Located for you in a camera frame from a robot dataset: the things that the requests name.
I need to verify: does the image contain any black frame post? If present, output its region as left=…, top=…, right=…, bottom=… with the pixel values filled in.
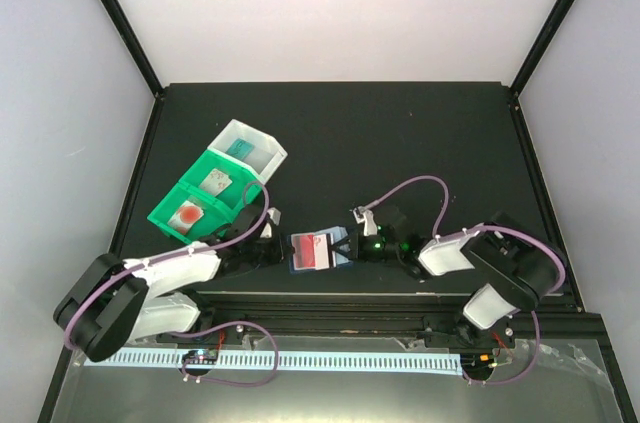
left=510, top=0, right=576, bottom=97
left=100, top=0, right=164, bottom=97

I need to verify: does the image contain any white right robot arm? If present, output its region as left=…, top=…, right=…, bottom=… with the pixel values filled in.
left=324, top=211, right=566, bottom=348

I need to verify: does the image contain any white storage bin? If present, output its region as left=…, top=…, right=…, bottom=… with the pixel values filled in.
left=207, top=119, right=288, bottom=184

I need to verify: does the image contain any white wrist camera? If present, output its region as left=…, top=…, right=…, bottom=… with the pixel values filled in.
left=260, top=207, right=281, bottom=239
left=352, top=206, right=378, bottom=237

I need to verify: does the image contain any white card black stripe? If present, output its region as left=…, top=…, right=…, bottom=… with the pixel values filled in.
left=313, top=233, right=334, bottom=271

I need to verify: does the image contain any green end storage bin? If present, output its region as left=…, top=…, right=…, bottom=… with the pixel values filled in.
left=147, top=183, right=232, bottom=244

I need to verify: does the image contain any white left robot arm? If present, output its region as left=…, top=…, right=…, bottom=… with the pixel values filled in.
left=53, top=204, right=282, bottom=362

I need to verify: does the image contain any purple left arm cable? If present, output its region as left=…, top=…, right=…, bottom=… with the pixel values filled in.
left=63, top=180, right=278, bottom=387

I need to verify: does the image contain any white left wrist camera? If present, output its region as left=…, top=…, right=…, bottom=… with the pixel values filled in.
left=260, top=207, right=281, bottom=239

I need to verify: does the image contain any white red card in bin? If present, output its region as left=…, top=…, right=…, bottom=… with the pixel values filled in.
left=167, top=201, right=204, bottom=235

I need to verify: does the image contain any navy blue card holder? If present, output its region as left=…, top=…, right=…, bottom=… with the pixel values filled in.
left=288, top=226, right=353, bottom=274

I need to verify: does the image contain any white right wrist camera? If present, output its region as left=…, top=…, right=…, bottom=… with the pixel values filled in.
left=352, top=206, right=378, bottom=237

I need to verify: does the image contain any black frame post right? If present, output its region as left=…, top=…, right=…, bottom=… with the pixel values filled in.
left=510, top=0, right=576, bottom=97

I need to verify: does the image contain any green middle storage bin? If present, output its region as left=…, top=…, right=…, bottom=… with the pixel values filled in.
left=179, top=150, right=260, bottom=210

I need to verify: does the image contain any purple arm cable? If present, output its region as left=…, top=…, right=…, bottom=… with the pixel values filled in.
left=63, top=180, right=278, bottom=387
left=364, top=175, right=568, bottom=387

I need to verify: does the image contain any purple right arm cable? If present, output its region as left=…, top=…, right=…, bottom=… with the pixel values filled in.
left=364, top=175, right=568, bottom=387

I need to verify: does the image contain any white slotted cable duct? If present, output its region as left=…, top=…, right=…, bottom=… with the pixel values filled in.
left=100, top=348, right=463, bottom=376

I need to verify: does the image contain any black frame post left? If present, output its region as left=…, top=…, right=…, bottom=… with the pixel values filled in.
left=100, top=0, right=164, bottom=97

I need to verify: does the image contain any teal VIP card in bin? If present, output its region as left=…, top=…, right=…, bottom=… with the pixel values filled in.
left=226, top=138, right=254, bottom=161

